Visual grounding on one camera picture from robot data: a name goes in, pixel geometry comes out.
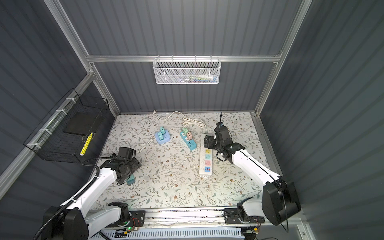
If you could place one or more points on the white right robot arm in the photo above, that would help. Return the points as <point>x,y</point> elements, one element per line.
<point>279,200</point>

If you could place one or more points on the teal blue power strip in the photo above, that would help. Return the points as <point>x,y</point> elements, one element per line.
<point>191,144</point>

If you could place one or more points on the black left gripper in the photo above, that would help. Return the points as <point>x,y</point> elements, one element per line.
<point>135,164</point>

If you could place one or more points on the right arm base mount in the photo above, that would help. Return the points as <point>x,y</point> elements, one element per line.
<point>234,216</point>

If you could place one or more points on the black wire side basket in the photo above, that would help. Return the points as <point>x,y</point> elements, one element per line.
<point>62,137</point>

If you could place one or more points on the light blue round power strip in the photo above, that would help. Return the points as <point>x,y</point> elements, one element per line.
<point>167,138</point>

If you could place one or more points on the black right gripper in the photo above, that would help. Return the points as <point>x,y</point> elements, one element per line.
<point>209,141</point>

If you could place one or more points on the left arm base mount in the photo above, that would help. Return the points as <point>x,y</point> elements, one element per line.
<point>135,219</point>

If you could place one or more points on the long white power strip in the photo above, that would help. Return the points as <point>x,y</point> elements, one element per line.
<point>206,159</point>

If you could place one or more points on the white wire wall basket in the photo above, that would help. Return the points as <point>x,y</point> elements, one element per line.
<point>187,73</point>

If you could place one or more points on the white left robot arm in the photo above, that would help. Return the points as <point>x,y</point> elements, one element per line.
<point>71,221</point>

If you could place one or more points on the yellow marker in basket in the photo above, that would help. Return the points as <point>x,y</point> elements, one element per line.
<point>86,144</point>

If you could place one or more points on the pink plug adapter cube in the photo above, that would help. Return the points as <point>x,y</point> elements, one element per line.
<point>189,136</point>

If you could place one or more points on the teal plug adapter cube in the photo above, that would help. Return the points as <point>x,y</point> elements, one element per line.
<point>162,129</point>
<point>160,136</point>
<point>131,180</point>

